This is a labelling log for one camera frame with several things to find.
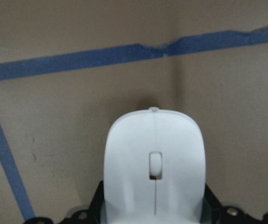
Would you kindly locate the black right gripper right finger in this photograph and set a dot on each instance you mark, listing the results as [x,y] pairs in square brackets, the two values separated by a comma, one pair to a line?
[215,213]

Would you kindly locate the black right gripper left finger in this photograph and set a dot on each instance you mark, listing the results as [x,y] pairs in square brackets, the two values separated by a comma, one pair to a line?
[91,215]

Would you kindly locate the white computer mouse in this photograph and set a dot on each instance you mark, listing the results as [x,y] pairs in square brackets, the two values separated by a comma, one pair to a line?
[154,169]

